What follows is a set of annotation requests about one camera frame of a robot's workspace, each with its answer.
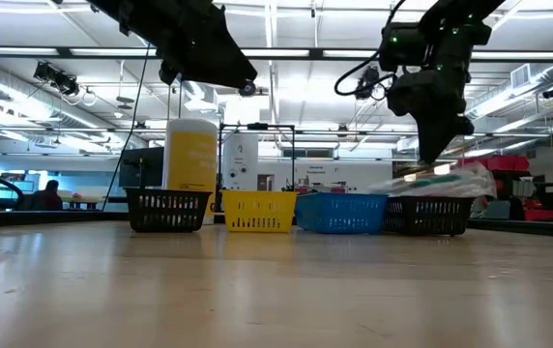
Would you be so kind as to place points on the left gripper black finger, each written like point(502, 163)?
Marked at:
point(218, 53)

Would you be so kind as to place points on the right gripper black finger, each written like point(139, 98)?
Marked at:
point(436, 137)

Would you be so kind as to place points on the green white toothbrush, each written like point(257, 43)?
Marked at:
point(433, 182)

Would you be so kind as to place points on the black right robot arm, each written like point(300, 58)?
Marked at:
point(455, 29)

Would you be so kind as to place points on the red storage bin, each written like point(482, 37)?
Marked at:
point(470, 160)
point(508, 163)

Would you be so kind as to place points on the black slotted plastic basket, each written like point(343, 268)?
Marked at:
point(167, 210)
point(428, 215)

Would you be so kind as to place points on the black overhead light bar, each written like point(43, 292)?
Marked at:
point(305, 53)

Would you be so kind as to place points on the white column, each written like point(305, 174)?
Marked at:
point(240, 154)

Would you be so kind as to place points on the yellow canister with white lid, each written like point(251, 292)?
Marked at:
point(189, 159)

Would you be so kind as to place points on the blue slotted plastic basket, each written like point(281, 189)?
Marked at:
point(341, 212)

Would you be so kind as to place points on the dark storage shelf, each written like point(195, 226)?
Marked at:
point(547, 198)

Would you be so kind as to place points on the red box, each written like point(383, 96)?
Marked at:
point(542, 214)

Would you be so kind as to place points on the black cabinet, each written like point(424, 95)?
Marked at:
point(148, 169)

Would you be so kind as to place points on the yellow slotted plastic basket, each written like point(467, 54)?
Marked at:
point(259, 210)

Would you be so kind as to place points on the person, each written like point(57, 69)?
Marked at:
point(49, 198)

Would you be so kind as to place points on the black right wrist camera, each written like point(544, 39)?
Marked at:
point(402, 46)

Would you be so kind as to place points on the black background frame stand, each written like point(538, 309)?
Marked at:
point(257, 126)

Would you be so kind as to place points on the black aluminium table frame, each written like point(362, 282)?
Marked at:
point(64, 216)

